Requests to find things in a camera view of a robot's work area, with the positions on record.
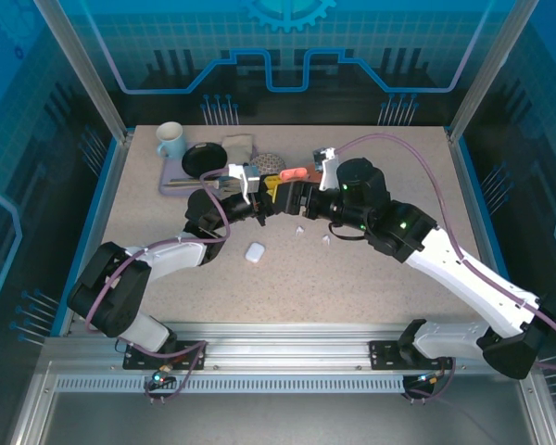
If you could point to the patterned ceramic bowl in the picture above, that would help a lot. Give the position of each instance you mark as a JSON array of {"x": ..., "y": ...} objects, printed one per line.
[{"x": 269, "y": 162}]

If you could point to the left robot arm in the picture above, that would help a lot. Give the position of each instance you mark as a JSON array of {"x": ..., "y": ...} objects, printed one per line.
[{"x": 116, "y": 301}]

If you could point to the pink charging case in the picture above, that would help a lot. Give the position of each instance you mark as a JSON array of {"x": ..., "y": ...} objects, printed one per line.
[{"x": 294, "y": 174}]

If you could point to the white charging case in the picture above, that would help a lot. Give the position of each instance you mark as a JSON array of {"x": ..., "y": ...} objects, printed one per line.
[{"x": 255, "y": 253}]

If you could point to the black plate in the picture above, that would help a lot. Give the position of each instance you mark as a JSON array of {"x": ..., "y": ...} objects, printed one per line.
[{"x": 204, "y": 160}]

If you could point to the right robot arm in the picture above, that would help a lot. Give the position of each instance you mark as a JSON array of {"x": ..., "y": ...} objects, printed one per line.
[{"x": 449, "y": 283}]

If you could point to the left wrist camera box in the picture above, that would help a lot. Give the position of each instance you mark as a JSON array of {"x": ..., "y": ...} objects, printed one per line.
[{"x": 243, "y": 174}]

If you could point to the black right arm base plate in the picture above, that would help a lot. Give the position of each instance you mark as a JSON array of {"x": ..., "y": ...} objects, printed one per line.
[{"x": 384, "y": 354}]

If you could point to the white earbud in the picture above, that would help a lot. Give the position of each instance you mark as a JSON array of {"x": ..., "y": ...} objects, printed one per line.
[
  {"x": 326, "y": 239},
  {"x": 299, "y": 230}
]

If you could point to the aluminium frame post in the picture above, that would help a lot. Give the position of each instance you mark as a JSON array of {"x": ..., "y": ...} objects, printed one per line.
[
  {"x": 90, "y": 69},
  {"x": 485, "y": 69}
]

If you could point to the beige folded napkin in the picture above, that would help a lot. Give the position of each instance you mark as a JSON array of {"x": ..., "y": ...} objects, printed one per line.
[{"x": 238, "y": 146}]

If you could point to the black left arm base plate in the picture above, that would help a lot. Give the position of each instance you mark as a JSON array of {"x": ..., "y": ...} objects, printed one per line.
[{"x": 139, "y": 359}]

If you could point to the light blue mug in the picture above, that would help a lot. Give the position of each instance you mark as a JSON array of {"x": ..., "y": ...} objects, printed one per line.
[{"x": 172, "y": 139}]

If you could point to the lavender tray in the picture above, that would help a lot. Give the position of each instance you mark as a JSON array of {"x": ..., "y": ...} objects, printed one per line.
[{"x": 171, "y": 169}]

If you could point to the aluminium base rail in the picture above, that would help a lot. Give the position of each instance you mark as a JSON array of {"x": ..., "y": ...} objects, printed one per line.
[{"x": 282, "y": 347}]

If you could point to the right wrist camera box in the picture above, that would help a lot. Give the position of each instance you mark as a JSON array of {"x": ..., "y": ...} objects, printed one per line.
[{"x": 329, "y": 171}]

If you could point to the wooden chopstick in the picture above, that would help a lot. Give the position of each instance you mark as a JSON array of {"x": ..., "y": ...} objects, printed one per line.
[{"x": 190, "y": 182}]

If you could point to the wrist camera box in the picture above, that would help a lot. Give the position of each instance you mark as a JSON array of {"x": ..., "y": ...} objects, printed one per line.
[
  {"x": 243, "y": 174},
  {"x": 329, "y": 171}
]

